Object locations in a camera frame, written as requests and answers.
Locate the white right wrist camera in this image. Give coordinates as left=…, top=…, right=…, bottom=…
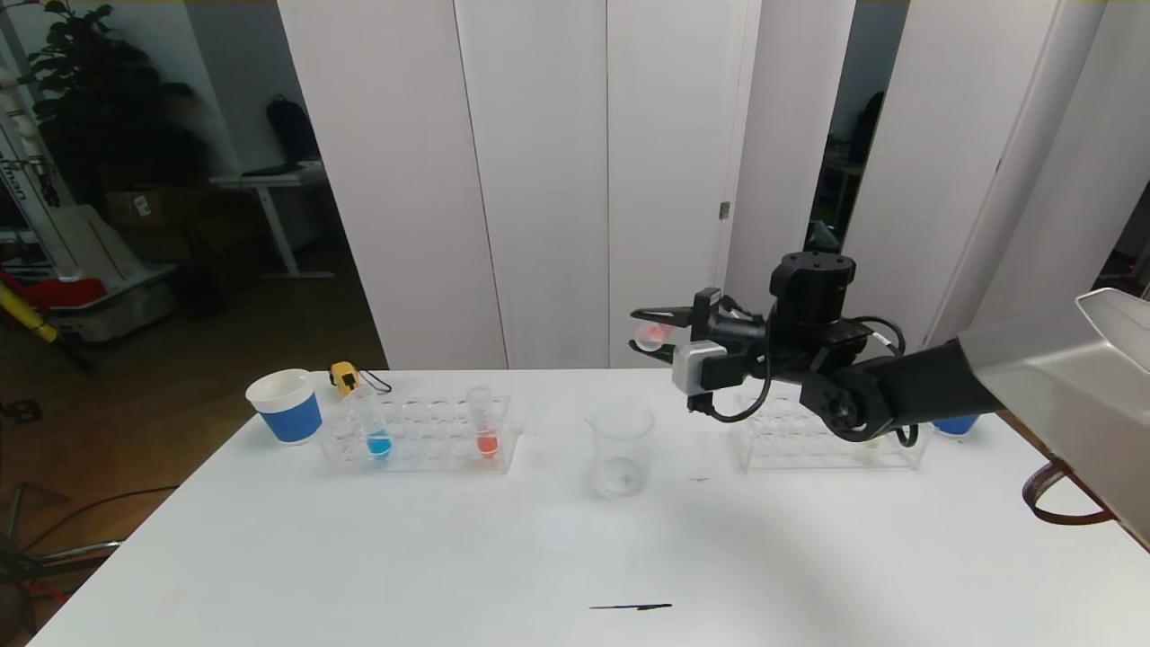
left=672, top=340, right=726, bottom=394

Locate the brown cardboard box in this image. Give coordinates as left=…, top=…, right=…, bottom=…
left=108, top=191, right=194, bottom=266

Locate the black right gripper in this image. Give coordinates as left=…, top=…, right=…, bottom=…
left=626, top=287, right=767, bottom=412

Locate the clear acrylic test tube rack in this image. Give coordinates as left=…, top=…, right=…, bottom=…
left=321, top=396, right=524, bottom=475
left=730, top=392, right=926, bottom=473

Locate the dark green potted plant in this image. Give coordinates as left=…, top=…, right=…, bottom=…
left=18, top=0, right=212, bottom=212

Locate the black right camera cable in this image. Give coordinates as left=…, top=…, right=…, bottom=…
left=696, top=359, right=774, bottom=425

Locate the white banner stand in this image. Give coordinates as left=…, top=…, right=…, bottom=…
left=0, top=67, right=91, bottom=284

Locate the grey platform base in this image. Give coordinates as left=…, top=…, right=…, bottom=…
left=49, top=270, right=181, bottom=347

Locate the white folding screen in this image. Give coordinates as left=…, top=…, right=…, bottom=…
left=809, top=0, right=1150, bottom=368
left=279, top=0, right=854, bottom=372

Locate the test tube with blue liquid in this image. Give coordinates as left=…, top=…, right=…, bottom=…
left=352, top=385, right=396, bottom=462

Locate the white standing desk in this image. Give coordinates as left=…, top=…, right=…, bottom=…
left=212, top=169, right=335, bottom=282

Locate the grey metal chair base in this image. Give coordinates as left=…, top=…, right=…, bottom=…
left=0, top=485, right=127, bottom=612

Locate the black floor cable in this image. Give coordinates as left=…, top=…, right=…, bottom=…
left=18, top=488, right=181, bottom=558

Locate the yellow black tool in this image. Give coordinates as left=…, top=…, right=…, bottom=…
left=0, top=286, right=62, bottom=347

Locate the test tube with red liquid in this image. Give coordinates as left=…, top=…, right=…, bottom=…
left=468, top=387, right=500, bottom=461

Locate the clear plastic beaker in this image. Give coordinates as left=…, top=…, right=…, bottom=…
left=585, top=399, right=656, bottom=500

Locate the yellow tape measure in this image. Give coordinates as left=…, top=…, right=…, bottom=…
left=330, top=362, right=394, bottom=398

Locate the red flat object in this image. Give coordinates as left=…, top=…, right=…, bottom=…
left=0, top=274, right=109, bottom=314

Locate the black backpack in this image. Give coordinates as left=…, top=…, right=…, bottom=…
left=268, top=95, right=323, bottom=166

